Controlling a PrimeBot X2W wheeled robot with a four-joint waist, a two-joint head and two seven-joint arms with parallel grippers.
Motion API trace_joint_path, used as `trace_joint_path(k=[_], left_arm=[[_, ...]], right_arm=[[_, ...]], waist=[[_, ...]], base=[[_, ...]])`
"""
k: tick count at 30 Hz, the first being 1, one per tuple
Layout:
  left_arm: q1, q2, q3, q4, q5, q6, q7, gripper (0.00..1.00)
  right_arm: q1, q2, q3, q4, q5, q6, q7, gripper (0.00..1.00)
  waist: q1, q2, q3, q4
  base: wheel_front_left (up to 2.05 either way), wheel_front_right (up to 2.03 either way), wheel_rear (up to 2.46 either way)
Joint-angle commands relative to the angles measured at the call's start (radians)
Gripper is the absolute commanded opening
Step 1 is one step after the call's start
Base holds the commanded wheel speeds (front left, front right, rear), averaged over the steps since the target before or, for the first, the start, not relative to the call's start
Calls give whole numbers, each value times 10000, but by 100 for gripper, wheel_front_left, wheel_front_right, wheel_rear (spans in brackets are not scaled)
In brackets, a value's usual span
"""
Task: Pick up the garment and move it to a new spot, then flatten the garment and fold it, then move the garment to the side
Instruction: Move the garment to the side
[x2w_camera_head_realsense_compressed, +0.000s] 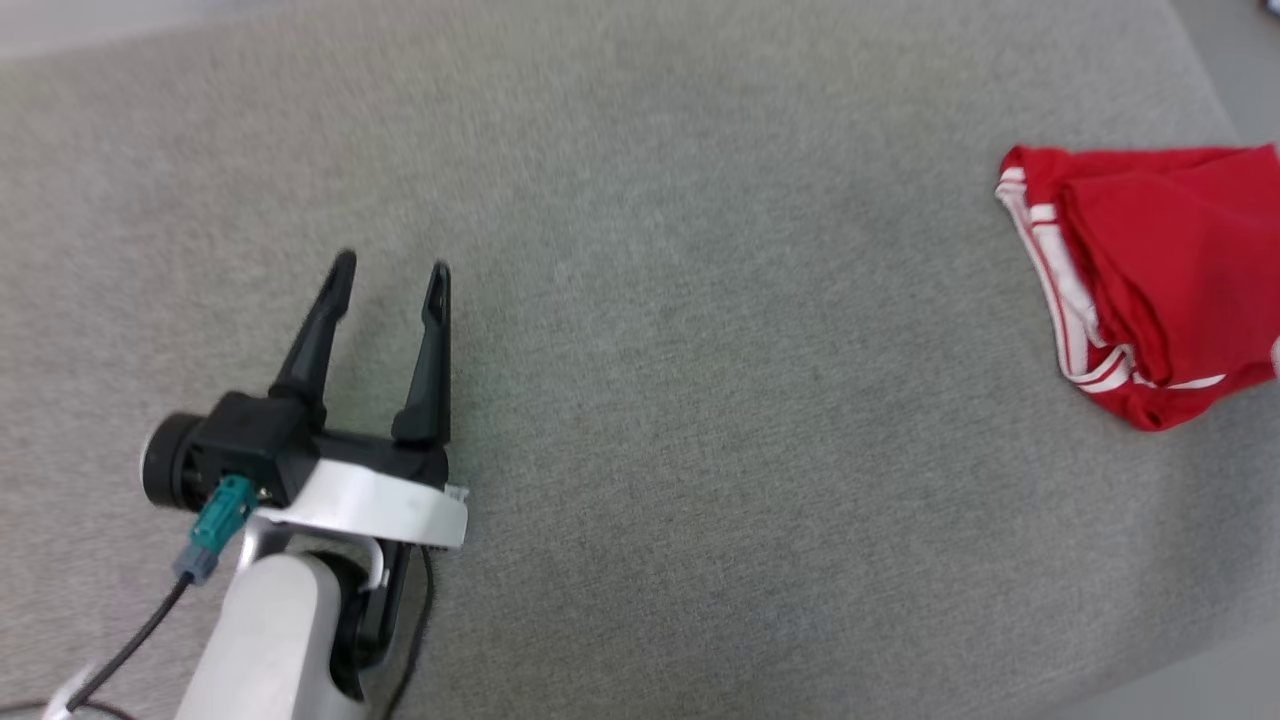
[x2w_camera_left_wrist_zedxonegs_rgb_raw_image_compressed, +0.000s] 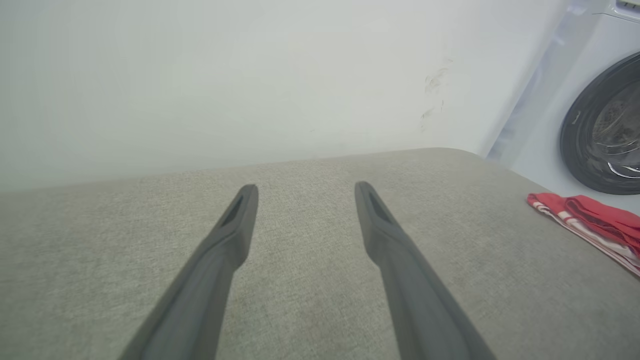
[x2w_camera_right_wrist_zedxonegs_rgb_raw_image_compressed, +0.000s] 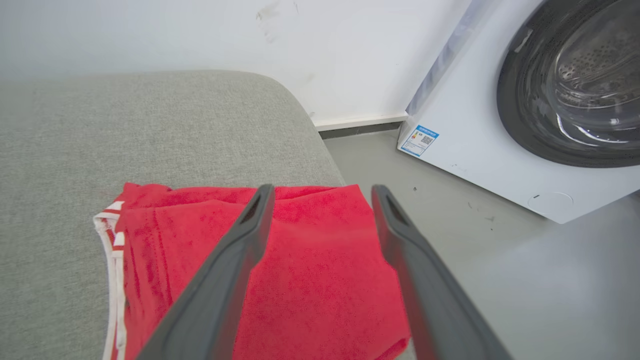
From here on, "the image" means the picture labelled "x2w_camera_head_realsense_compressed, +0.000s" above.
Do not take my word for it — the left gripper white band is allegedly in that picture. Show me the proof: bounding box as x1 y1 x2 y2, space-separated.
255 250 470 550

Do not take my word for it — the red and white jersey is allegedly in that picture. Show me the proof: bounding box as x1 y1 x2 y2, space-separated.
994 144 1280 434

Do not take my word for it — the grey fabric sofa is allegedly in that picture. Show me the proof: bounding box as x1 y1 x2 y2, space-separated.
0 0 1280 720

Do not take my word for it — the teal camera cable connector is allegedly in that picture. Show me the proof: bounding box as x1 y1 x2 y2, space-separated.
174 474 257 587

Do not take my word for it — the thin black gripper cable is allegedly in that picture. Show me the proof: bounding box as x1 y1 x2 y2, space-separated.
382 545 437 720

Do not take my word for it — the black camera cable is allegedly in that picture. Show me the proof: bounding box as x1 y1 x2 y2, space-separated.
60 575 193 717

